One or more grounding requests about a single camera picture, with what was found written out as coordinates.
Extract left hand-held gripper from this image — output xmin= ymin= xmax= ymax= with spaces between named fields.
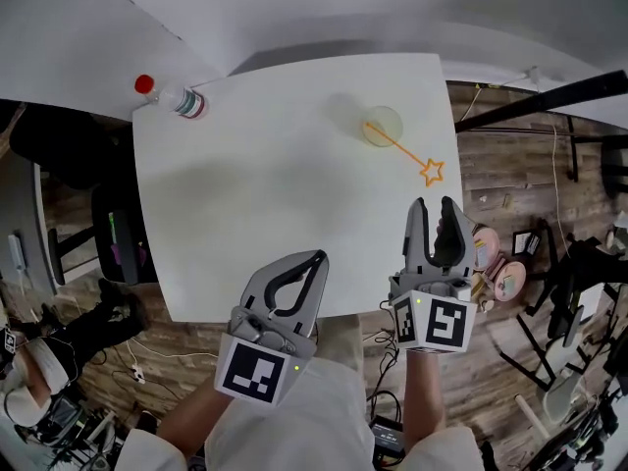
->
xmin=213 ymin=248 xmax=331 ymax=407

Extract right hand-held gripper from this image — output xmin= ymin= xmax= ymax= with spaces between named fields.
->
xmin=388 ymin=194 xmax=479 ymax=353

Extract orange star stirrer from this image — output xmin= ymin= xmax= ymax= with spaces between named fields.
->
xmin=363 ymin=121 xmax=446 ymax=188

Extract person's left forearm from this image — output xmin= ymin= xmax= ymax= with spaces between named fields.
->
xmin=155 ymin=387 xmax=233 ymax=462

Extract person's right forearm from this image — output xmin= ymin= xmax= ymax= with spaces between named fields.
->
xmin=401 ymin=348 xmax=448 ymax=449

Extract pink plate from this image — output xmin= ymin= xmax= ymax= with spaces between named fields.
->
xmin=492 ymin=259 xmax=528 ymax=300
xmin=471 ymin=226 xmax=501 ymax=271

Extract person's beige trousers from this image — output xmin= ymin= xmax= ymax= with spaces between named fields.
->
xmin=313 ymin=313 xmax=368 ymax=380

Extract black box with white label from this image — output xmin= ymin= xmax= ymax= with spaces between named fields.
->
xmin=511 ymin=230 xmax=542 ymax=258

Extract white table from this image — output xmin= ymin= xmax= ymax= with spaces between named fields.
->
xmin=131 ymin=52 xmax=465 ymax=324

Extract person's white shirt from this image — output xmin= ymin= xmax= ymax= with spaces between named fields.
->
xmin=113 ymin=360 xmax=497 ymax=471

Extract black swivel chair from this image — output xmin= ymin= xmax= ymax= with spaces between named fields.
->
xmin=513 ymin=217 xmax=628 ymax=393

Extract black framed whiteboard stand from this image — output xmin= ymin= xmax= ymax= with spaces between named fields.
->
xmin=444 ymin=0 xmax=628 ymax=184

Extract black battery box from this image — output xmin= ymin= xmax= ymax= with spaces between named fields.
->
xmin=369 ymin=415 xmax=407 ymax=466

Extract black office chair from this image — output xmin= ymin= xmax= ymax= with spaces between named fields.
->
xmin=8 ymin=104 xmax=159 ymax=288

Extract wooden rod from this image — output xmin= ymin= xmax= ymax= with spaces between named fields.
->
xmin=513 ymin=392 xmax=550 ymax=440

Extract beige chair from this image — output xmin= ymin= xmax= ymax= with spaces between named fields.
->
xmin=541 ymin=374 xmax=591 ymax=425

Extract clear bottle with red cap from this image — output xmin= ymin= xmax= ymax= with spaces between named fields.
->
xmin=133 ymin=73 xmax=211 ymax=122

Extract pile of black equipment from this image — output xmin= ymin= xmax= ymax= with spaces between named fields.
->
xmin=0 ymin=393 xmax=130 ymax=471

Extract thin white hanging cable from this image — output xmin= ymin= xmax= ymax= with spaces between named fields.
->
xmin=527 ymin=66 xmax=566 ymax=245

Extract white wall handset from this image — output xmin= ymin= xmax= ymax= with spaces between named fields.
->
xmin=7 ymin=232 xmax=26 ymax=273

